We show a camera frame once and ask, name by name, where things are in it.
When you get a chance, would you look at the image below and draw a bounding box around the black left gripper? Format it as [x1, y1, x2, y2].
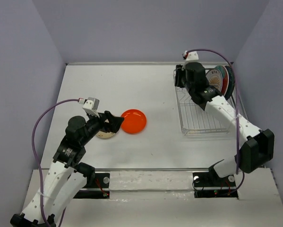
[81, 109, 125, 145]

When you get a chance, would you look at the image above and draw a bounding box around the small cream plate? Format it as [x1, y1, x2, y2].
[96, 131, 116, 140]

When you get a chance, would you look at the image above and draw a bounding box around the orange plastic plate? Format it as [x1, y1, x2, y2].
[121, 109, 147, 134]

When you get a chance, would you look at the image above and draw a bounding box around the white plate orange sunburst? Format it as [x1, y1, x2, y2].
[206, 69, 223, 92]

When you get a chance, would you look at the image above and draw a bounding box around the red teal floral plate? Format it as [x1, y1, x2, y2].
[215, 65, 229, 96]

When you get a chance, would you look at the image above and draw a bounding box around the dark teal speckled plate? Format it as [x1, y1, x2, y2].
[224, 66, 235, 100]

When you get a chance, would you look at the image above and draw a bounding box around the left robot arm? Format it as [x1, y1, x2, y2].
[10, 111, 124, 227]

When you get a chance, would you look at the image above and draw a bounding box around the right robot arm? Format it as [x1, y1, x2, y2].
[174, 62, 275, 185]

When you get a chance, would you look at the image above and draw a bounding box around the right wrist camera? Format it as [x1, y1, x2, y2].
[182, 51, 199, 62]

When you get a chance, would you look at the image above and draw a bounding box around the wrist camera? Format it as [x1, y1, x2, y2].
[182, 51, 199, 62]
[78, 97, 100, 117]

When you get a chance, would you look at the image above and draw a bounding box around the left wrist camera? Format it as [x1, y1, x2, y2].
[78, 97, 100, 117]

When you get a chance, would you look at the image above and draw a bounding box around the chrome wire dish rack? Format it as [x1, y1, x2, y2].
[173, 69, 247, 137]

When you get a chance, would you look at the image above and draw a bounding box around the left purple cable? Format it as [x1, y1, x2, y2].
[32, 99, 85, 225]

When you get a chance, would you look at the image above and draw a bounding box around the purple cable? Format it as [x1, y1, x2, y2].
[32, 99, 85, 225]
[187, 48, 246, 190]

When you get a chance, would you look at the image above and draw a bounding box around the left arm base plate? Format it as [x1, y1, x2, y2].
[74, 172, 110, 199]

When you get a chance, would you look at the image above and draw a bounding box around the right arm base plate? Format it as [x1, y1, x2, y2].
[192, 172, 238, 199]

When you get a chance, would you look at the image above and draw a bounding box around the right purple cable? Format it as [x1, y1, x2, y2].
[187, 48, 246, 190]

